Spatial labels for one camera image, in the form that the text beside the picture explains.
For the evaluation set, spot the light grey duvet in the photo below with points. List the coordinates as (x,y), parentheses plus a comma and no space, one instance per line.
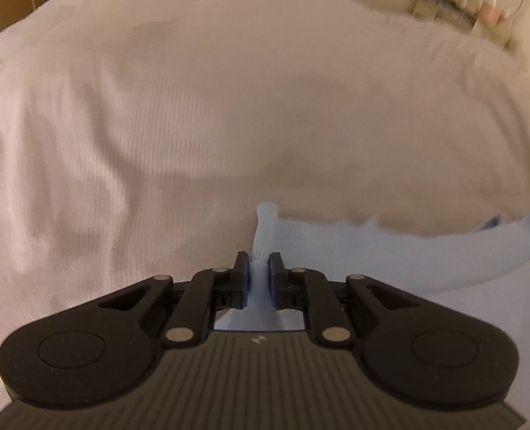
(157,121)

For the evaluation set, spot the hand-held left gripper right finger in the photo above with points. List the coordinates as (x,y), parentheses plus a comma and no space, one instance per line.
(276,282)

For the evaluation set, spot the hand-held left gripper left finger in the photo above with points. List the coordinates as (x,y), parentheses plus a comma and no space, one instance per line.
(241,282)

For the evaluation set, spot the light blue shirt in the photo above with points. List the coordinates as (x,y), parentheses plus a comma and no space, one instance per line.
(336,251)

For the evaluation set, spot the pink cup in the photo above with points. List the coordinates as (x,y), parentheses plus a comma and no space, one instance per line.
(491,12)

